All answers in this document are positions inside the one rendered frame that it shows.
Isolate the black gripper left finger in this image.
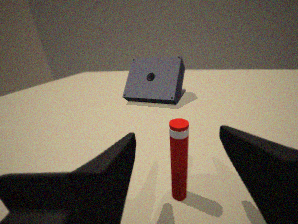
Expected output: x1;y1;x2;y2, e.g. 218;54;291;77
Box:
0;132;136;224

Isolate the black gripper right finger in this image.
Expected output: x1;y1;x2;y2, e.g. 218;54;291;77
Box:
219;125;298;224

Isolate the red peg with white band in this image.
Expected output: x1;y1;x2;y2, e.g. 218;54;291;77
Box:
169;118;189;201

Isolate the grey square panel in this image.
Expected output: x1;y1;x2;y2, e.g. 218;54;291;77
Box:
122;55;186;105

